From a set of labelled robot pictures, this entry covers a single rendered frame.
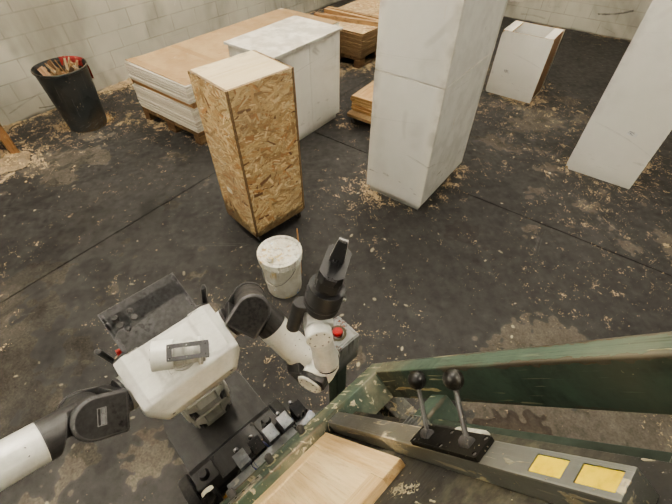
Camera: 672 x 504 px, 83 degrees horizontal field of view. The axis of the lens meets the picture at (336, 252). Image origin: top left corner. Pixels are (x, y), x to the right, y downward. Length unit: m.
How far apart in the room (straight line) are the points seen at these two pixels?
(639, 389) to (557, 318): 2.24
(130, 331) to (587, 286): 2.97
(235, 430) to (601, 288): 2.65
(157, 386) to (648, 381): 0.95
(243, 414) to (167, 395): 1.21
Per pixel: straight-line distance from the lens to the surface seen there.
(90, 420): 1.03
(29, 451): 1.03
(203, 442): 2.21
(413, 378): 0.82
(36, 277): 3.59
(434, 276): 2.92
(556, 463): 0.64
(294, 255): 2.49
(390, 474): 0.91
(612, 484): 0.59
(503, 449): 0.71
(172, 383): 1.02
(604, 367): 0.78
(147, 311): 1.07
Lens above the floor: 2.19
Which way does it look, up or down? 47 degrees down
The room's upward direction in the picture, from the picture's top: straight up
